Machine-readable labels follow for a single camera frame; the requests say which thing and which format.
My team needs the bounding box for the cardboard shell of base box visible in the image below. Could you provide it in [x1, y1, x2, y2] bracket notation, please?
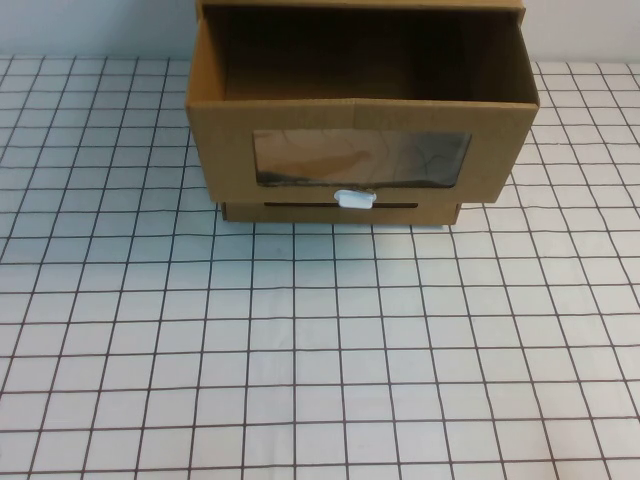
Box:
[220, 199, 462, 225]

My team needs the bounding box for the cardboard shell of stacked box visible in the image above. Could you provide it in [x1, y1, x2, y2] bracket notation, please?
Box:
[195, 0, 527, 57]

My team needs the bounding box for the white grid-pattern tablecloth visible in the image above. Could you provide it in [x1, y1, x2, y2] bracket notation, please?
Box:
[0, 54, 640, 480]

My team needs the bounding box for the white drawer handle, rounded-rectangle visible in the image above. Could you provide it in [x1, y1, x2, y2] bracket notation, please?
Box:
[333, 189, 377, 211]

